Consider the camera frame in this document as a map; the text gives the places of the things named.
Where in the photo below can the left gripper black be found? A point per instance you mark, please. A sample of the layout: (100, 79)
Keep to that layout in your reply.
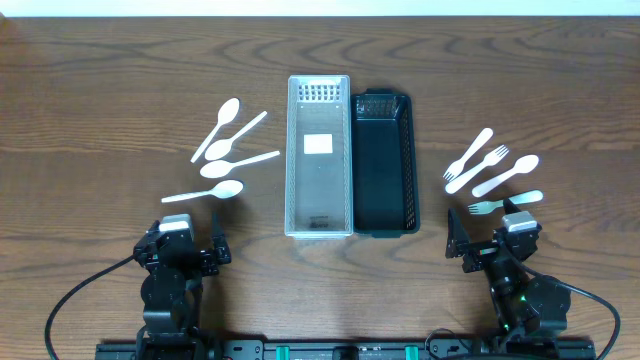
(185, 256)

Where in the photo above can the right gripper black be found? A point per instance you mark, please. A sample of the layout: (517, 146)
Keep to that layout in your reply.
(458, 246)

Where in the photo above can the mint green plastic fork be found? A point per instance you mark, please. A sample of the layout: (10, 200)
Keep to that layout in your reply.
(487, 207)

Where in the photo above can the pink-white plastic fork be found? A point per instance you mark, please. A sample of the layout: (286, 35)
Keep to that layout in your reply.
(456, 168)

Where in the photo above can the pink-white plastic spoon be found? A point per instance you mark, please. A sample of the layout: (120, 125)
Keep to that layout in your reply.
(523, 165)

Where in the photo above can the cream plastic fork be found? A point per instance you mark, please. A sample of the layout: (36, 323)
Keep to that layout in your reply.
(490, 159)

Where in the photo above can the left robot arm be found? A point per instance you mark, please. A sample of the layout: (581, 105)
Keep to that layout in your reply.
(172, 292)

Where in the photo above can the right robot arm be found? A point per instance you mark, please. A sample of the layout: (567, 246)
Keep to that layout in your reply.
(525, 304)

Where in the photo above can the white plastic spoon bottom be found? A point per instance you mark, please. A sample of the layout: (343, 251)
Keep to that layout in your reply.
(223, 190)

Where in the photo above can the white plastic spoon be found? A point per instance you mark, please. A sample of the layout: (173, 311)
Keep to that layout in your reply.
(223, 190)
(221, 168)
(222, 147)
(226, 114)

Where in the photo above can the black plastic mesh basket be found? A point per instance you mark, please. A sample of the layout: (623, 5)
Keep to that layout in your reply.
(386, 198)

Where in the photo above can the clear plastic mesh basket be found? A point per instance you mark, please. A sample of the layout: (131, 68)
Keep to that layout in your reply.
(319, 188)

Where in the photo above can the white plastic spoon top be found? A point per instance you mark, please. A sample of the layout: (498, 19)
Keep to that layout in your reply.
(226, 114)

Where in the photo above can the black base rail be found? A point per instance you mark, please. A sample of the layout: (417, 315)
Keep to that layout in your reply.
(435, 348)

